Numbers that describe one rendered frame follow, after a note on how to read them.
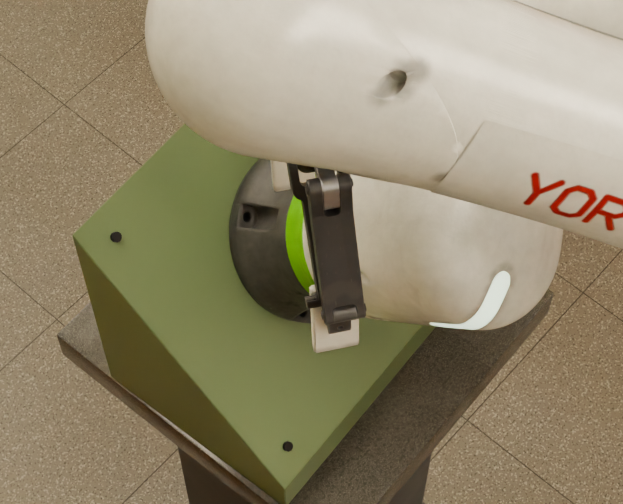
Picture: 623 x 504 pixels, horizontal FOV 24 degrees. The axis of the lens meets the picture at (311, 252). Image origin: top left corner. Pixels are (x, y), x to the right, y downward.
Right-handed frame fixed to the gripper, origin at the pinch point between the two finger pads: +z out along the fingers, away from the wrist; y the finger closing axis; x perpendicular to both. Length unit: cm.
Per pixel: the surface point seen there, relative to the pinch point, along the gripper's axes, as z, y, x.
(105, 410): 120, 62, 24
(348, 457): 31.7, 0.6, -2.2
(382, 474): 31.9, -1.5, -4.7
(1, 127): 114, 119, 34
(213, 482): 60, 15, 9
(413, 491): 72, 15, -13
